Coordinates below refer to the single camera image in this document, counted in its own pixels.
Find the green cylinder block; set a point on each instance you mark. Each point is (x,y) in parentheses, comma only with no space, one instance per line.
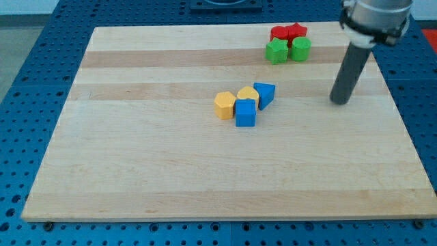
(301,47)

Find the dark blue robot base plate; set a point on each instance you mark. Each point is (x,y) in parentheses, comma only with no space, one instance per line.
(224,5)

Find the blue triangle block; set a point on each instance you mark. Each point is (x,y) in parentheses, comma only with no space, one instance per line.
(266,94)

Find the red rounded block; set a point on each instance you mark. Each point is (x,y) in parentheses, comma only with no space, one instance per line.
(279,32)

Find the blue cube block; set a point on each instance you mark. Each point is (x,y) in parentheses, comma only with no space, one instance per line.
(245,112)

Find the red star block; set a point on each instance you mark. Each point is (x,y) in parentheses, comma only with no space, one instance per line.
(294,31)

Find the light wooden board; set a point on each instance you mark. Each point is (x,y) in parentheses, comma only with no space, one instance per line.
(138,138)

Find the green star block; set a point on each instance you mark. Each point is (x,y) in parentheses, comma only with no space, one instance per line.
(277,51)

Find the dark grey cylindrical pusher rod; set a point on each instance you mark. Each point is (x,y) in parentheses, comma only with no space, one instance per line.
(351,68)

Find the yellow hexagon block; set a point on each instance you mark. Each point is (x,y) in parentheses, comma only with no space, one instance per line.
(224,104)

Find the yellow heart block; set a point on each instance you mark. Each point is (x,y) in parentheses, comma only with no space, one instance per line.
(248,92)

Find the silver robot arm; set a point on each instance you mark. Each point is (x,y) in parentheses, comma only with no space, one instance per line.
(371,22)

